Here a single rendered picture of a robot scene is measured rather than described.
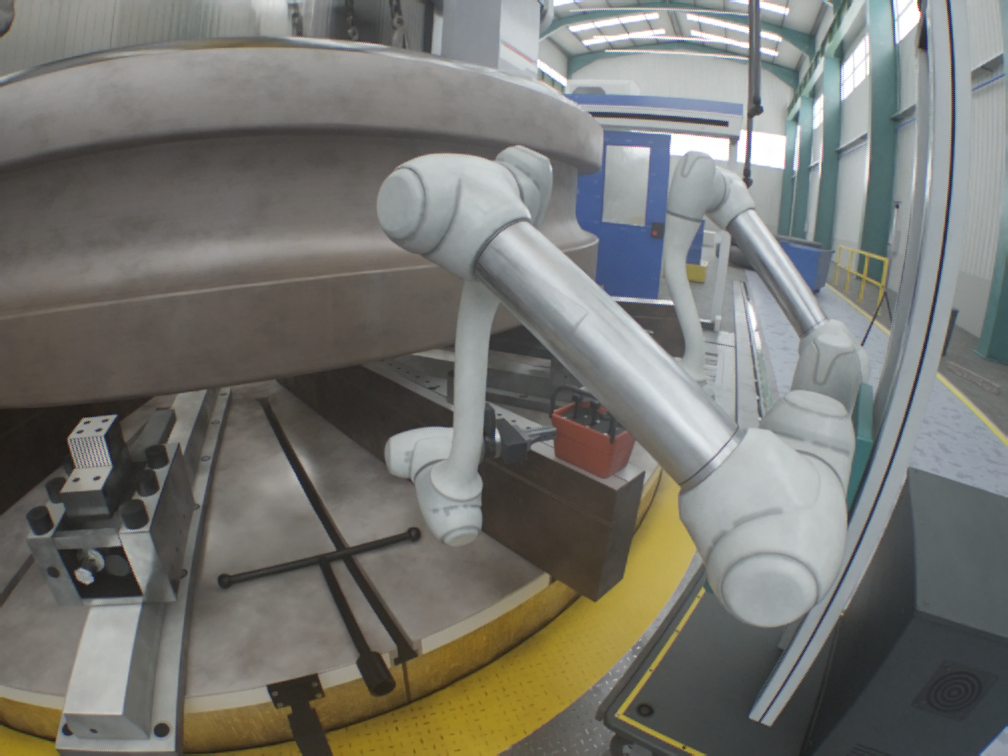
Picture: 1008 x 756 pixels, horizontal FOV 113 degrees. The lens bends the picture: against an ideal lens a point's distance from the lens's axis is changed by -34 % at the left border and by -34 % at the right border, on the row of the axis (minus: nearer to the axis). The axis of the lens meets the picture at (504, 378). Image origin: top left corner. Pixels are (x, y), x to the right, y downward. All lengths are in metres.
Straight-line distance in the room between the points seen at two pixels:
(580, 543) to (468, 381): 0.64
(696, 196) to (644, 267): 5.13
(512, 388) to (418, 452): 1.59
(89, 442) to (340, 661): 0.80
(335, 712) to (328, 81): 1.66
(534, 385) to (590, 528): 1.35
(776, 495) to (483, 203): 0.47
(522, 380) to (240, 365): 1.56
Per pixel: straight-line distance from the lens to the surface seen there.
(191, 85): 1.39
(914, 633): 0.94
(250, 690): 1.33
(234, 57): 1.40
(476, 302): 0.88
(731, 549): 0.55
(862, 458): 0.89
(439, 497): 0.95
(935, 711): 1.08
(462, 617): 1.39
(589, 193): 6.58
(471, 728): 1.54
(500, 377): 2.62
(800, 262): 10.62
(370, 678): 1.23
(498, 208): 0.64
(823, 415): 0.74
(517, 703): 1.60
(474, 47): 5.85
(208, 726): 1.51
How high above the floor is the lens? 1.33
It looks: 20 degrees down
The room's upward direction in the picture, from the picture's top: 3 degrees clockwise
